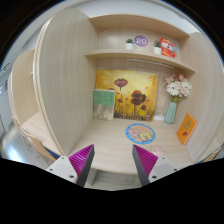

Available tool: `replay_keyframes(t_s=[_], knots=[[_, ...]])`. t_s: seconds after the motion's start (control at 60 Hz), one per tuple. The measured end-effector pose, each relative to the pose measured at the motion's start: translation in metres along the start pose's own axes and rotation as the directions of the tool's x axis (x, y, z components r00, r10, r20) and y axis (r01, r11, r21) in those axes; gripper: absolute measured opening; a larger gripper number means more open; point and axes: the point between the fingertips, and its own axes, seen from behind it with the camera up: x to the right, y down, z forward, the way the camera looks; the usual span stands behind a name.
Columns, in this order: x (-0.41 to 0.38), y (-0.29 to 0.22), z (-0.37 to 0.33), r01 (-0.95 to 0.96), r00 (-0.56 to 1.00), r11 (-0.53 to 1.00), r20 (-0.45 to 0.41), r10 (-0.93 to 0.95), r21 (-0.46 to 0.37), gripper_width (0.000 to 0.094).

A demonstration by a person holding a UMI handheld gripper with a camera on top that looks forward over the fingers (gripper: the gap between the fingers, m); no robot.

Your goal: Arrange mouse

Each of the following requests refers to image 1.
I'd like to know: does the left small potted plant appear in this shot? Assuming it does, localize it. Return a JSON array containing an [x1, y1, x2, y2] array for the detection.
[[126, 39, 134, 50]]

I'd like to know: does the green book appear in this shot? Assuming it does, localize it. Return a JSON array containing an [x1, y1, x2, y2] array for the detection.
[[93, 89, 115, 121]]

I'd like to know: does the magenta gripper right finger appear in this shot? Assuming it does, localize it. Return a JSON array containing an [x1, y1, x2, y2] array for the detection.
[[132, 145, 178, 186]]

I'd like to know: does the purple round number sign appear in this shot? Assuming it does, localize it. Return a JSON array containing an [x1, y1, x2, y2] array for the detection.
[[134, 35, 148, 47]]

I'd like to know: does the wooden desk shelf unit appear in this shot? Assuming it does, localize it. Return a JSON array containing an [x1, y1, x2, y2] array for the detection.
[[32, 7, 224, 176]]

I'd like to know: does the small potted plant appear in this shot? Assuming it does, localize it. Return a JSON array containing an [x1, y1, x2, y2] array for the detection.
[[152, 40, 162, 54], [126, 39, 134, 50]]

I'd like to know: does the yellow poppy flower painting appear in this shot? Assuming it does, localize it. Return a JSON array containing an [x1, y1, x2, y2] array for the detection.
[[96, 70, 157, 121]]

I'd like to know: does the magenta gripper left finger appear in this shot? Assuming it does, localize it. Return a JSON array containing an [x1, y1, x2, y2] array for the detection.
[[47, 144, 95, 187]]

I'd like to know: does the round blue cartoon mouse pad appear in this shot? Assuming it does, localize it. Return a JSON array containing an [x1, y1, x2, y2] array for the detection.
[[125, 123, 155, 144]]

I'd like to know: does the red lucky plush toy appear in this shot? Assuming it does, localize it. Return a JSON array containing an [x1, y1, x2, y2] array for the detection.
[[159, 38, 176, 58]]

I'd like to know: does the right small potted plant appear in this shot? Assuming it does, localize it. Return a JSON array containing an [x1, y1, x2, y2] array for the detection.
[[152, 40, 162, 54]]

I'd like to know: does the wooden chair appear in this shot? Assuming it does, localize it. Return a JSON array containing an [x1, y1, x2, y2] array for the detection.
[[12, 118, 57, 161]]

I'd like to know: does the orange book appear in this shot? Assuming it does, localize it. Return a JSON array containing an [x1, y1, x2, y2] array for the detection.
[[176, 113, 198, 145]]

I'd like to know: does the light blue vase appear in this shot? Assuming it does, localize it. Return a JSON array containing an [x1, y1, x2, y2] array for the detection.
[[164, 102, 177, 124]]

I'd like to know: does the pink white flower bouquet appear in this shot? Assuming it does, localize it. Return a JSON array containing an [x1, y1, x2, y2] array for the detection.
[[165, 74, 192, 103]]

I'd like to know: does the small white box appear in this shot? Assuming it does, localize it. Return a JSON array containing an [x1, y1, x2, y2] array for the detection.
[[154, 112, 164, 121]]

